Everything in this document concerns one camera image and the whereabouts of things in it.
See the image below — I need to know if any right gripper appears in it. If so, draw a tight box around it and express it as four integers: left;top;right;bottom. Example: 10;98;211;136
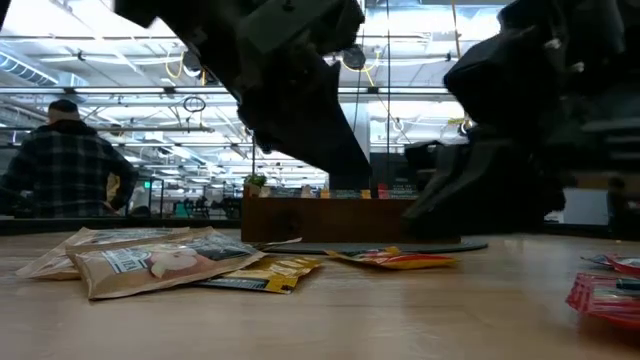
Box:
403;34;581;240

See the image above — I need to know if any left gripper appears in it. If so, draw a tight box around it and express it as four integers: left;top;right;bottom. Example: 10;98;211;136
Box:
114;0;374;179

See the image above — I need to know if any yellow mango tea sachet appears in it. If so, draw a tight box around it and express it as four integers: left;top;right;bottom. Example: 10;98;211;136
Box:
325;245;457;271
319;188;374;200
191;254;323;295

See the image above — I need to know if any wooden tea organizer box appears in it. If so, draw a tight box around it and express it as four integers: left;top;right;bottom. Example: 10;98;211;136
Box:
240;183;421;245

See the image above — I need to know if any grey round woven placemat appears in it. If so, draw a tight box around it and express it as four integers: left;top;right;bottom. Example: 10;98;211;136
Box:
262;238;490;256

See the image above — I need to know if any distant black rack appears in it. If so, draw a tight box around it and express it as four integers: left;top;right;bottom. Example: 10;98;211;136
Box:
124;177;165;219

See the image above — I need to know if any black hanging cable reel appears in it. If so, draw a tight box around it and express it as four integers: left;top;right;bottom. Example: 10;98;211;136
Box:
181;49;221;87
342;44;368;71

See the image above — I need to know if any black power cord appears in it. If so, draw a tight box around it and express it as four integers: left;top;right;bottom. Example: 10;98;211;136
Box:
385;0;393;186

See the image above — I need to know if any black hanging cable loop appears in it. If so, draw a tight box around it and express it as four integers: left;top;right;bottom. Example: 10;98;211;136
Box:
182;95;207;114

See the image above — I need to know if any yellow power cord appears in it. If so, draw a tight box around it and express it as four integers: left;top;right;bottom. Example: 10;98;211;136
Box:
449;0;464;59

